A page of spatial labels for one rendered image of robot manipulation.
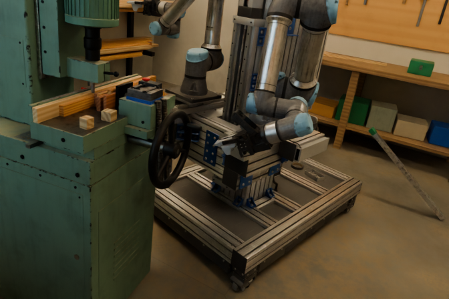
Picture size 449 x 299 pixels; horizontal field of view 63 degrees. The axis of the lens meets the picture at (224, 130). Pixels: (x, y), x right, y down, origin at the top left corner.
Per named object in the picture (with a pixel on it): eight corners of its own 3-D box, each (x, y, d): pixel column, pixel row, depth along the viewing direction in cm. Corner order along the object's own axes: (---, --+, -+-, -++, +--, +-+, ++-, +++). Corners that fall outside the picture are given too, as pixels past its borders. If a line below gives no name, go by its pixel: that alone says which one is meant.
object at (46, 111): (37, 123, 115) (37, 108, 114) (33, 122, 116) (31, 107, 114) (141, 86, 169) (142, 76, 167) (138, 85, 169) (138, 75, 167)
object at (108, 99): (106, 114, 131) (106, 96, 128) (103, 113, 131) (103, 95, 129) (143, 98, 152) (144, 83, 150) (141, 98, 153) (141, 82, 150)
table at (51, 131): (108, 163, 110) (108, 145, 107) (29, 138, 118) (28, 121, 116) (194, 111, 163) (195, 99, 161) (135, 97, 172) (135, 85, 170)
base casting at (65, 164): (89, 187, 120) (89, 162, 116) (-38, 144, 136) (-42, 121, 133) (159, 142, 159) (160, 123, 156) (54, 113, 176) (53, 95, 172)
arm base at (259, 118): (261, 113, 181) (264, 93, 177) (286, 123, 172) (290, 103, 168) (241, 117, 170) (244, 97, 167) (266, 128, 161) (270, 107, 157)
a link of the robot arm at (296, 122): (315, 124, 126) (313, 138, 119) (285, 132, 131) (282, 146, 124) (307, 105, 122) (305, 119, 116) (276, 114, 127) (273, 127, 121)
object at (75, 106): (63, 117, 123) (63, 106, 121) (59, 115, 123) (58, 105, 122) (156, 83, 176) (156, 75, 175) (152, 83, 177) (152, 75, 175)
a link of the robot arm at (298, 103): (280, 91, 134) (276, 106, 126) (311, 96, 132) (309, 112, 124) (276, 109, 139) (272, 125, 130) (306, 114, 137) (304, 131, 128)
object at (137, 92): (150, 105, 127) (151, 89, 125) (123, 98, 130) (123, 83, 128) (168, 97, 139) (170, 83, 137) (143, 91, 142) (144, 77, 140)
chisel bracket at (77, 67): (97, 88, 130) (97, 64, 127) (66, 80, 134) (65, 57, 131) (111, 84, 136) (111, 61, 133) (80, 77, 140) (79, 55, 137)
